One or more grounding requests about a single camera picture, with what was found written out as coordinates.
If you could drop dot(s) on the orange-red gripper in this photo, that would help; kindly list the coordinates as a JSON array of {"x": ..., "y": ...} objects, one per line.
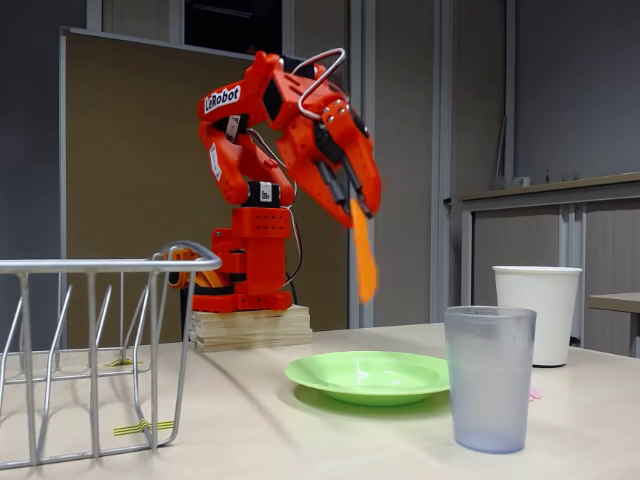
[{"x": 320, "y": 145}]

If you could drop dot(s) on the orange plastic knife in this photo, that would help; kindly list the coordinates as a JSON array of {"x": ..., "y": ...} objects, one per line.
[{"x": 365, "y": 250}]

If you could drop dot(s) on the green plastic plate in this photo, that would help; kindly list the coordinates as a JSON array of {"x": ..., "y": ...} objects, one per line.
[{"x": 365, "y": 380}]

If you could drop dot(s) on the clear grey plastic tumbler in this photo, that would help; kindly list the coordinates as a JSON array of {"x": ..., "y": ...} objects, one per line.
[{"x": 490, "y": 390}]

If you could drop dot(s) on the pink plastic fork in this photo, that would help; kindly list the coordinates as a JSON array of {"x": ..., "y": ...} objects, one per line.
[{"x": 535, "y": 393}]

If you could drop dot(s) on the orange-red SO-100 robot arm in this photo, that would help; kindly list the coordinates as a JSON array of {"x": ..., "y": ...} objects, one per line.
[{"x": 260, "y": 235}]

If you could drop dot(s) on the grey leaning tube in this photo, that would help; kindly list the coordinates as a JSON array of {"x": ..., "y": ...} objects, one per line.
[{"x": 500, "y": 150}]

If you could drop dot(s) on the light orange table clamp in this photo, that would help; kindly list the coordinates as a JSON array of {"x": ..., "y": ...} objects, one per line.
[{"x": 207, "y": 280}]

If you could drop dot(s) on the small white box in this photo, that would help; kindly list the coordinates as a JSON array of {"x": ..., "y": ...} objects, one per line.
[{"x": 521, "y": 181}]

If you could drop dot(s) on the wooden base block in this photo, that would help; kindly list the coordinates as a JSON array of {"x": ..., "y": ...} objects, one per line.
[{"x": 250, "y": 330}]

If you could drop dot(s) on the grey low cabinet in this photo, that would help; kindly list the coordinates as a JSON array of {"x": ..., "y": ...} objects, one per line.
[{"x": 520, "y": 230}]

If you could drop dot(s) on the brown partition board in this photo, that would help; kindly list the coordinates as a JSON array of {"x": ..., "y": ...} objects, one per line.
[{"x": 150, "y": 150}]

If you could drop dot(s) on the white paper cup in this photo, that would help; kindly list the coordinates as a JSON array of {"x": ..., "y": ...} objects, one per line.
[{"x": 555, "y": 310}]

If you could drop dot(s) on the yellow black tape marker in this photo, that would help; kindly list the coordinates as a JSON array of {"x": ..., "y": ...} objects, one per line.
[
  {"x": 132, "y": 429},
  {"x": 122, "y": 363}
]

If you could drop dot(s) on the grey side table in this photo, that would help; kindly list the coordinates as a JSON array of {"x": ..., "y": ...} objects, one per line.
[{"x": 615, "y": 301}]

